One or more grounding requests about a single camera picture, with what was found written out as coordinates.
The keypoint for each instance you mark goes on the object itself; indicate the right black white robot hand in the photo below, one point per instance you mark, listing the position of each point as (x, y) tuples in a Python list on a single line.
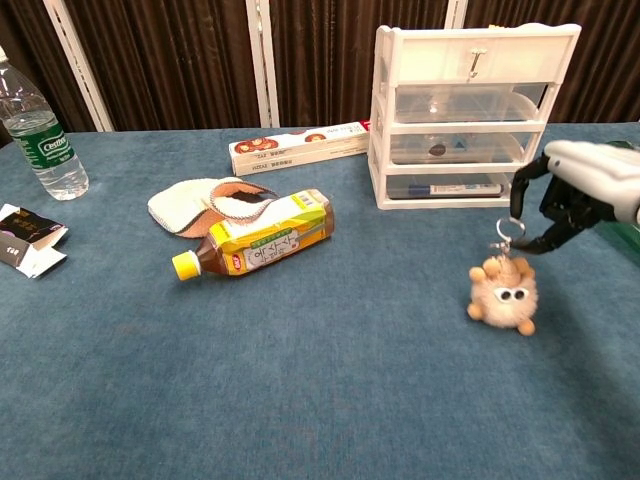
[(595, 180)]

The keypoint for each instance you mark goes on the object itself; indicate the long white wrap box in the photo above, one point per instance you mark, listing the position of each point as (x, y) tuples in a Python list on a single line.
[(300, 150)]

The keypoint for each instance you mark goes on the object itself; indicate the black open carton box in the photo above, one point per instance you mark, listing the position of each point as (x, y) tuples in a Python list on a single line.
[(25, 235)]

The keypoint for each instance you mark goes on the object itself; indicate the white plastic drawer unit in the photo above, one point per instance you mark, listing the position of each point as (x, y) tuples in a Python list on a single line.
[(465, 127)]

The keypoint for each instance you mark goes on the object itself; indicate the blue white marker pen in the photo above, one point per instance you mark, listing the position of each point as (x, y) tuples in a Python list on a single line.
[(455, 190)]

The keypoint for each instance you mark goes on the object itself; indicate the tea bottle yellow cap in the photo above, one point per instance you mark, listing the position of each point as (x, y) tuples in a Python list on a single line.
[(260, 240)]

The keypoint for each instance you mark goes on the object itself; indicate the blue felt table cover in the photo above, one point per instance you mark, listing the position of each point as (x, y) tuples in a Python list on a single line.
[(300, 360)]

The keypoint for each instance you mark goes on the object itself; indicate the dark brown pleated curtain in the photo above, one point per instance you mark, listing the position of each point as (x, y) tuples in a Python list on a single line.
[(175, 60)]

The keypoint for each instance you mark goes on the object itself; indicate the clear water bottle green label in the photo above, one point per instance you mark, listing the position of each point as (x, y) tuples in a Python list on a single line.
[(42, 145)]

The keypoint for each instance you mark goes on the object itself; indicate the white frame post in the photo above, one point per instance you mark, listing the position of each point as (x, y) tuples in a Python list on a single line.
[(80, 65), (456, 12), (262, 62)]

